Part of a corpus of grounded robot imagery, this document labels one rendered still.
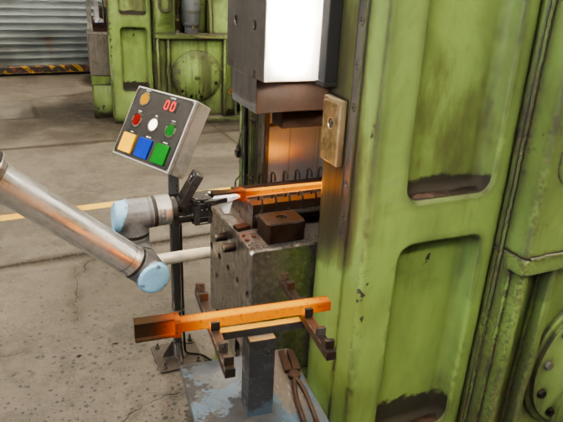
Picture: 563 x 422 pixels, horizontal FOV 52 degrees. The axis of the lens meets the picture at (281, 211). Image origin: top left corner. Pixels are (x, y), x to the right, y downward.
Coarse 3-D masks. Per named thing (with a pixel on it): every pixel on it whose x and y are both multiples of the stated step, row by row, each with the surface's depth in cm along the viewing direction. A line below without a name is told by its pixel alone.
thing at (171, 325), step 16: (272, 304) 128; (288, 304) 129; (304, 304) 129; (320, 304) 130; (144, 320) 119; (160, 320) 119; (176, 320) 120; (192, 320) 121; (208, 320) 122; (224, 320) 123; (240, 320) 124; (256, 320) 126; (144, 336) 119; (160, 336) 120; (176, 336) 120
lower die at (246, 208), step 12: (300, 180) 199; (312, 180) 196; (288, 192) 182; (312, 192) 186; (240, 204) 183; (252, 204) 174; (264, 204) 174; (300, 204) 180; (312, 204) 182; (252, 216) 174; (312, 216) 183; (252, 228) 176
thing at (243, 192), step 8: (288, 184) 186; (296, 184) 186; (304, 184) 187; (312, 184) 187; (320, 184) 187; (216, 192) 175; (224, 192) 175; (232, 192) 176; (240, 192) 177; (248, 192) 178; (256, 192) 179; (264, 192) 180; (272, 192) 181; (280, 192) 182; (240, 200) 178
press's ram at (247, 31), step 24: (240, 0) 162; (264, 0) 147; (288, 0) 149; (312, 0) 151; (240, 24) 164; (264, 24) 149; (288, 24) 151; (312, 24) 154; (240, 48) 167; (264, 48) 151; (288, 48) 154; (312, 48) 156; (264, 72) 153; (288, 72) 156; (312, 72) 159
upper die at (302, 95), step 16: (240, 80) 170; (256, 80) 159; (240, 96) 171; (256, 96) 160; (272, 96) 162; (288, 96) 164; (304, 96) 166; (320, 96) 168; (256, 112) 162; (272, 112) 164
